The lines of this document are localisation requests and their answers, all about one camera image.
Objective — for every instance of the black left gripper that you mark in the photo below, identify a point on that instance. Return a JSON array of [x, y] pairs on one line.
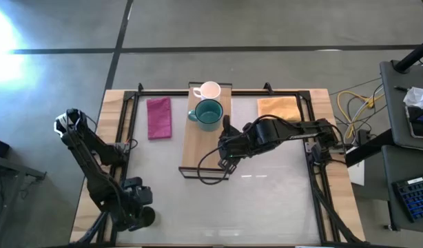
[[139, 193]]

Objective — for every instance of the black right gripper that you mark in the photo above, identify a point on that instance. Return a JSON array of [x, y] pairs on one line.
[[235, 146]]

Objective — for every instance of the teal enamel mug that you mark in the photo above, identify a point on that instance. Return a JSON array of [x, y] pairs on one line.
[[207, 113]]

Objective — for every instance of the white ceramic mug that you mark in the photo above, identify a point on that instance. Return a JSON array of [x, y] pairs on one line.
[[209, 91]]

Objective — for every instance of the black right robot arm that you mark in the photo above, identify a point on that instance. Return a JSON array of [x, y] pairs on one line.
[[290, 132]]

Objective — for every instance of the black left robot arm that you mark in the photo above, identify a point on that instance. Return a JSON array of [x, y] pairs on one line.
[[94, 165]]

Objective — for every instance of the orange folded cloth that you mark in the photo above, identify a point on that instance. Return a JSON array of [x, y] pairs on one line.
[[278, 107]]

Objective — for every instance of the magenta folded cloth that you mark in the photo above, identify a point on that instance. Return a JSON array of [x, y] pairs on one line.
[[160, 117]]

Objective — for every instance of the white paper sheet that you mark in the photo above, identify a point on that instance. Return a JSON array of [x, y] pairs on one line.
[[357, 174]]

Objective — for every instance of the grey metal stand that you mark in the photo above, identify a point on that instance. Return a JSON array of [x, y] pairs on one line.
[[15, 167]]

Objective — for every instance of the black power adapter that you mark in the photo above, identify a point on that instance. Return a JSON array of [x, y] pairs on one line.
[[363, 136]]

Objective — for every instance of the grey desk with tablet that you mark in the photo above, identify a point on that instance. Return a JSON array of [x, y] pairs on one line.
[[397, 117]]

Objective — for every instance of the grey desk with keyboard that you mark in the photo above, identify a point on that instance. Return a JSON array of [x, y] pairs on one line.
[[390, 213]]

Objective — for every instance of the black pen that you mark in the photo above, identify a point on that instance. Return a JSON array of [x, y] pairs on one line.
[[401, 88]]

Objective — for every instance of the tablet in grey case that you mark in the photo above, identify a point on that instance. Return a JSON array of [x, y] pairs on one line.
[[420, 120]]

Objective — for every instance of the backlit black keyboard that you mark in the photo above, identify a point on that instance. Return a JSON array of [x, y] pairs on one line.
[[416, 198]]

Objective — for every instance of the white crumpled tissue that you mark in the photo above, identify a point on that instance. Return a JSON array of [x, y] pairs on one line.
[[418, 97]]

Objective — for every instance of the black pole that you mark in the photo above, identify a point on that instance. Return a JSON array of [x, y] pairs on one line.
[[413, 55]]

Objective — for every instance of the wooden shelf with black frame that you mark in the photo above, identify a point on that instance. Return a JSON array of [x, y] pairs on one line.
[[197, 148]]

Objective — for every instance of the black frame clamp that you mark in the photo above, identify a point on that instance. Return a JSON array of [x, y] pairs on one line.
[[267, 88], [140, 87]]

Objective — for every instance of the black metal table frame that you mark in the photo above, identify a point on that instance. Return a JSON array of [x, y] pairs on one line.
[[321, 206]]

